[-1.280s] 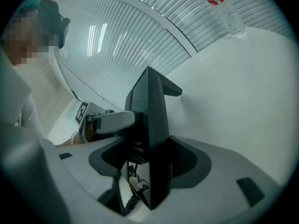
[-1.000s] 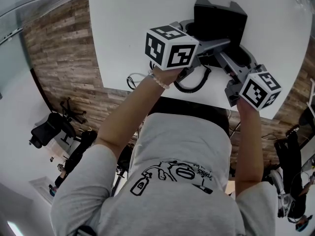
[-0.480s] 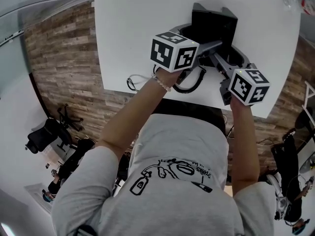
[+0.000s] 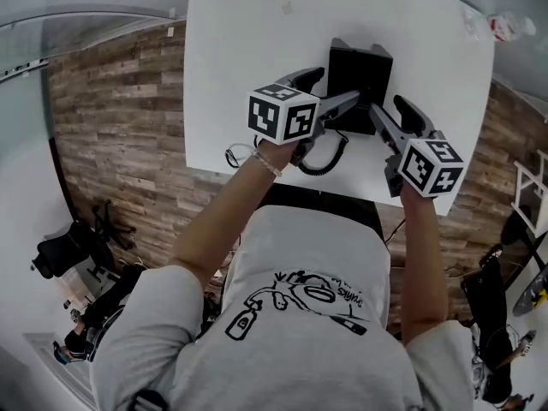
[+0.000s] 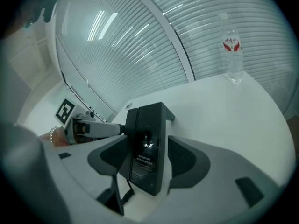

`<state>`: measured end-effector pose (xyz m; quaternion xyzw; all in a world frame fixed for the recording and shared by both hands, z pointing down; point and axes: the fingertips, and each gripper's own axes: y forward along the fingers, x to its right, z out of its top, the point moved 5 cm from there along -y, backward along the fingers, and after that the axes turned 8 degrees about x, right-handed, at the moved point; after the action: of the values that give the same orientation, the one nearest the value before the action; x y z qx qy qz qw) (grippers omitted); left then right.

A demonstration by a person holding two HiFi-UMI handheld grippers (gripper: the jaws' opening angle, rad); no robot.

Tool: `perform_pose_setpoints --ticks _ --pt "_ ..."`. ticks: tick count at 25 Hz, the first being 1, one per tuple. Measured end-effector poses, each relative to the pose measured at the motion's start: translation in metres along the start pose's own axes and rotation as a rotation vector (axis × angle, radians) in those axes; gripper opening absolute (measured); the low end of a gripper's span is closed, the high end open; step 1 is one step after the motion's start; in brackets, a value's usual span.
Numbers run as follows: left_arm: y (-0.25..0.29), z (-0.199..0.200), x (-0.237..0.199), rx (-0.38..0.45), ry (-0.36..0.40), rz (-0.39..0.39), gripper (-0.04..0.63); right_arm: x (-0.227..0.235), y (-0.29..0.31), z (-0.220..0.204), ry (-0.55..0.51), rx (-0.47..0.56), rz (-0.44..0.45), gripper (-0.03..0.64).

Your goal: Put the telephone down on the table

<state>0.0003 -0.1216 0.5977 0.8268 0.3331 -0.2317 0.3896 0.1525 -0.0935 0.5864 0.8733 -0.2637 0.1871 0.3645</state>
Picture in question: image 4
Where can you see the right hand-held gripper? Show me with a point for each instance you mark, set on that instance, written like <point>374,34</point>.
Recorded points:
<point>430,165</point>

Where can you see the black round pedestal table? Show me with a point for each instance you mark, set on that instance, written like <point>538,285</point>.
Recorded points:
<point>533,298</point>

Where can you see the white wall outlet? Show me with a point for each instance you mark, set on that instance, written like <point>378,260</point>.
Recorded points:
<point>170,31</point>

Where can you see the grey printed t-shirt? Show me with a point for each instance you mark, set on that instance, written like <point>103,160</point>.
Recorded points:
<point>299,358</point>

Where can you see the clear plastic water bottle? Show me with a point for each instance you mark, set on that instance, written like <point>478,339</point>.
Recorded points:
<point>509,26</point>

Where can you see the white wall rail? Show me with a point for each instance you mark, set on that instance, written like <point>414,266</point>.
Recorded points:
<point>21,69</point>

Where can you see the black box device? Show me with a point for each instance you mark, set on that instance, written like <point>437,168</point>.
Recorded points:
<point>359,75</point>

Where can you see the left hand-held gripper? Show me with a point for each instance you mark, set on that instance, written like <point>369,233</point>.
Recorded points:
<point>274,114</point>

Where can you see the black office chair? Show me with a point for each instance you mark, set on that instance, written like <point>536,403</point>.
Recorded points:
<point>64,251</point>

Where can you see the person's left forearm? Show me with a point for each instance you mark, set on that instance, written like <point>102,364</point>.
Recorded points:
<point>222,221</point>

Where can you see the person's right forearm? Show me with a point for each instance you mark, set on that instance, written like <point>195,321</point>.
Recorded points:
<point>421,263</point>

